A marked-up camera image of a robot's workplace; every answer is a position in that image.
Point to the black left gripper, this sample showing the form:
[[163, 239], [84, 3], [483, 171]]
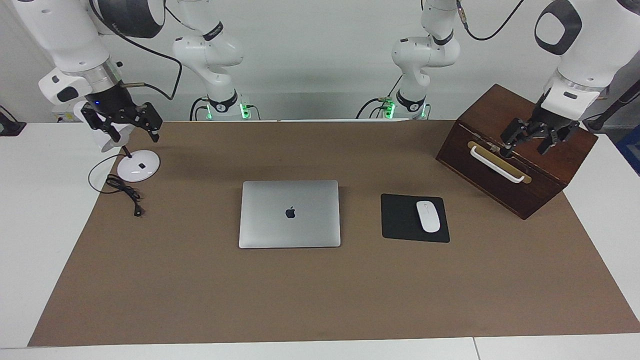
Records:
[[550, 122]]

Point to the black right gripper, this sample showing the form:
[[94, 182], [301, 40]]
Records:
[[112, 102]]

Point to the silver laptop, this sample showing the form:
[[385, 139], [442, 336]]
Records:
[[280, 230]]

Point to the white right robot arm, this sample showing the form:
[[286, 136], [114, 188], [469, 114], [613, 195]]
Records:
[[65, 40]]

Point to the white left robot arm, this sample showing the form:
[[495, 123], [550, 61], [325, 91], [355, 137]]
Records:
[[595, 40]]

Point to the white desk lamp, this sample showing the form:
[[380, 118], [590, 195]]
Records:
[[137, 167]]

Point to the white power strip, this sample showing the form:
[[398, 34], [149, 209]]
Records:
[[62, 117]]

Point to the dark wooden box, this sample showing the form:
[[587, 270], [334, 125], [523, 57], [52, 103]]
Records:
[[500, 192]]

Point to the black slanted stand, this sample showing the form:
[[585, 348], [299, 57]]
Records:
[[607, 111]]

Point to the blue object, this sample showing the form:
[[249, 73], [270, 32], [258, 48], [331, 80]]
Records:
[[631, 150]]

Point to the black stand with flat foot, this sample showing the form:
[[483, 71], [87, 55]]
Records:
[[10, 127]]

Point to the white computer mouse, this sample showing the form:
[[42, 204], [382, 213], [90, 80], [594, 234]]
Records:
[[428, 217]]

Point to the black mouse pad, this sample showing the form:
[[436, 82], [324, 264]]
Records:
[[400, 220]]

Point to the brown table mat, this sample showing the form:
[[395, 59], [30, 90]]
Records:
[[320, 300]]

